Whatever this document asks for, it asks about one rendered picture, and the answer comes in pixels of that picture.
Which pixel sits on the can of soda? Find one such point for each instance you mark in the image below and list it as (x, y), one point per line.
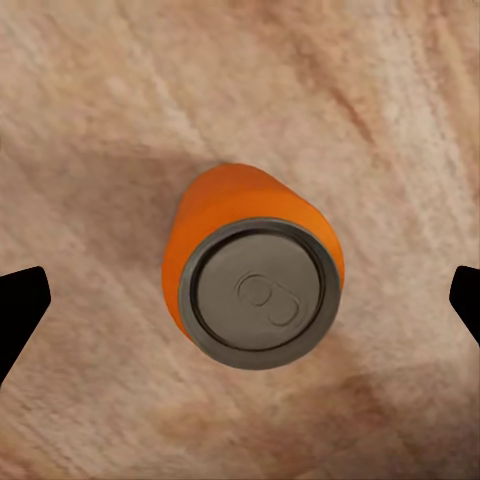
(252, 273)

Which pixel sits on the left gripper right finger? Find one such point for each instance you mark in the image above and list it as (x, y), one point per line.
(465, 297)

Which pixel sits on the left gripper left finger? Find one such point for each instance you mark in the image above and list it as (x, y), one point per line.
(24, 298)

